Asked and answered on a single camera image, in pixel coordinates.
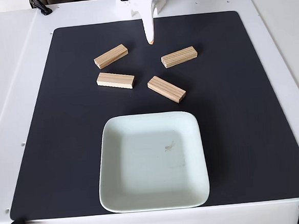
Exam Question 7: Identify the grooved wooden block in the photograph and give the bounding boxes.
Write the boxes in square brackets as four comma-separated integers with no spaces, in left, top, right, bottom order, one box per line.
[160,46,199,69]
[146,73,187,106]
[93,43,130,70]

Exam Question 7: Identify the pale square ceramic plate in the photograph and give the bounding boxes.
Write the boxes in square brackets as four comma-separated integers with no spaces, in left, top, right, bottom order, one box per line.
[93,109,212,215]

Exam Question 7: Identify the black table mat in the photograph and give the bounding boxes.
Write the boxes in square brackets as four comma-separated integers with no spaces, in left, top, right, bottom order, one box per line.
[0,6,299,221]

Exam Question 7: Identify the black table clamp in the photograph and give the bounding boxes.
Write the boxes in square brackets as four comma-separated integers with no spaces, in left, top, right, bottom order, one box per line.
[28,0,53,17]

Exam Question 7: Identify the smooth pale wooden block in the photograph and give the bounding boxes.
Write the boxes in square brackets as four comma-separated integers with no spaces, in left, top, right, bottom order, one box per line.
[95,70,136,92]

